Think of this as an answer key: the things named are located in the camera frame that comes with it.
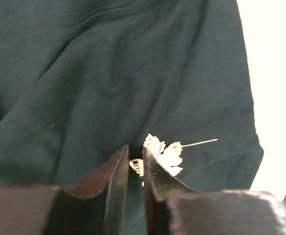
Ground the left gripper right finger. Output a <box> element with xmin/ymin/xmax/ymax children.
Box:
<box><xmin>143</xmin><ymin>148</ymin><xmax>286</xmax><ymax>235</ymax></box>

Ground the black t-shirt garment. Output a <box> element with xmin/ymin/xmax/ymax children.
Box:
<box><xmin>0</xmin><ymin>0</ymin><xmax>264</xmax><ymax>235</ymax></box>

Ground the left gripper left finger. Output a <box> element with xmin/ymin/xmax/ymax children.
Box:
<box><xmin>42</xmin><ymin>145</ymin><xmax>129</xmax><ymax>235</ymax></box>

